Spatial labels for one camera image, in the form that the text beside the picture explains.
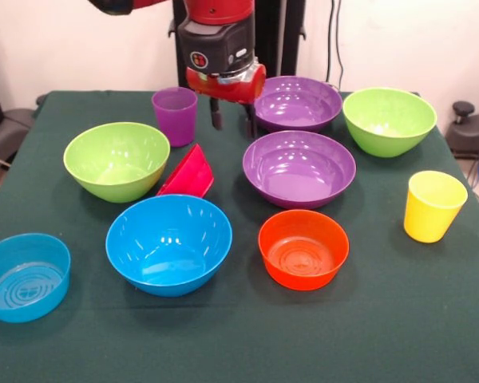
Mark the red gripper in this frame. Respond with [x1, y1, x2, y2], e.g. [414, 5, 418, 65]
[185, 65, 267, 140]

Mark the small pink plastic bowl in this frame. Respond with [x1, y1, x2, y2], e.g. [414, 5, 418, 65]
[156, 143, 216, 199]

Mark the purple plastic bowl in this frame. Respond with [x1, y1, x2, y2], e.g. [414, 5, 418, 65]
[242, 130, 358, 211]
[253, 75, 343, 134]

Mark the green plastic bowl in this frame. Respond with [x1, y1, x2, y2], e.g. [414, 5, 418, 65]
[62, 121, 172, 204]
[342, 87, 438, 159]

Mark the purple plastic cup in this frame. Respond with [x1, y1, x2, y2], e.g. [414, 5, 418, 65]
[151, 86, 199, 148]

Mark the deep blue plastic bowl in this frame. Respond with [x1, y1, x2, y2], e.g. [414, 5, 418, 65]
[105, 193, 234, 298]

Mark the orange ribbed plastic bowl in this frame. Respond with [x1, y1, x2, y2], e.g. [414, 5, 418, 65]
[257, 209, 350, 292]

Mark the yellow plastic cup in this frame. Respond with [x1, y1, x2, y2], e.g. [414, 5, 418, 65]
[402, 170, 469, 244]

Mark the dark green tablecloth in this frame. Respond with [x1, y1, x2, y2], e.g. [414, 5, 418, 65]
[0, 89, 479, 383]

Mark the grey stand foot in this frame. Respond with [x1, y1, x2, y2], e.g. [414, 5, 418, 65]
[0, 108, 35, 168]

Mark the black stand foot with knob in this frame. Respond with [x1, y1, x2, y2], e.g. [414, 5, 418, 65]
[445, 101, 479, 160]

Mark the shallow ribbed blue bowl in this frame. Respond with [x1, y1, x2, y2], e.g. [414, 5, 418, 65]
[0, 232, 73, 324]

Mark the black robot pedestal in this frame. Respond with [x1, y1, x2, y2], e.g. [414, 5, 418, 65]
[168, 0, 307, 91]

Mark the black wall cable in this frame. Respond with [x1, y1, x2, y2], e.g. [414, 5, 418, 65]
[325, 0, 346, 87]

